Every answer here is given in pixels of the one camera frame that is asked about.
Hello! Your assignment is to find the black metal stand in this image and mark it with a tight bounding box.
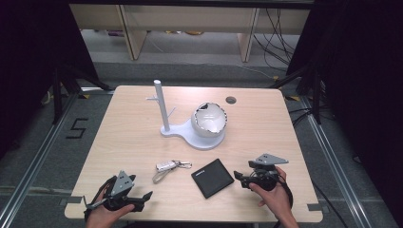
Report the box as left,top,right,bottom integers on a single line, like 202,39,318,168
268,62,323,125
51,62,112,125

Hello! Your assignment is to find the white stand with pole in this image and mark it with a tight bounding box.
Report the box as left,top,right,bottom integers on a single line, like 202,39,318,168
145,79,226,151

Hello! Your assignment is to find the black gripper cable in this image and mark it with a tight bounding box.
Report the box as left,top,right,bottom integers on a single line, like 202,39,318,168
273,173,295,228

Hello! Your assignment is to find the keychain with white tag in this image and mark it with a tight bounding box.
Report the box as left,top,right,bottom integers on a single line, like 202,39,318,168
151,160,194,185

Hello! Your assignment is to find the light wooden shelf unit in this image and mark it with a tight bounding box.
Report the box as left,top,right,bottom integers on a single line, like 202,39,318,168
68,3,311,63

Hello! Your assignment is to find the person's left hand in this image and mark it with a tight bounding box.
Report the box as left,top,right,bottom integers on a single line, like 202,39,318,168
85,188,136,228

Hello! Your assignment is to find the black floor cable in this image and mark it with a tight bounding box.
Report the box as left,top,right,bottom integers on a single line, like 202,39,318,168
311,180,351,228

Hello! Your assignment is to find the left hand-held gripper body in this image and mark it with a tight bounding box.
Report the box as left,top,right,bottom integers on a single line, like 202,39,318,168
83,170,146,214

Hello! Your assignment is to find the aluminium floor rail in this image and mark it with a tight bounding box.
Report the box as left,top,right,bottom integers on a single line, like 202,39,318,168
0,92,80,228
299,94,374,228

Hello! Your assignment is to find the black square wallet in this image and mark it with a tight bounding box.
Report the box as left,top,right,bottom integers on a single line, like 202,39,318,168
190,158,236,200

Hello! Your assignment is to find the white floor cable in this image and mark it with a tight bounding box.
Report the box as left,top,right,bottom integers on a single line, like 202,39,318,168
234,62,278,81

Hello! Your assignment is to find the bundle of black cables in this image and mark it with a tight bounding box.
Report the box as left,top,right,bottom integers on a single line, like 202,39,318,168
252,8,301,72

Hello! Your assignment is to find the person's right hand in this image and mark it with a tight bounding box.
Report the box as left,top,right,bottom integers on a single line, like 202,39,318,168
248,165,296,223

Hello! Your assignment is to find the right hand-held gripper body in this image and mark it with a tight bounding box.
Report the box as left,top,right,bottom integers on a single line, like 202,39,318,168
247,153,290,192

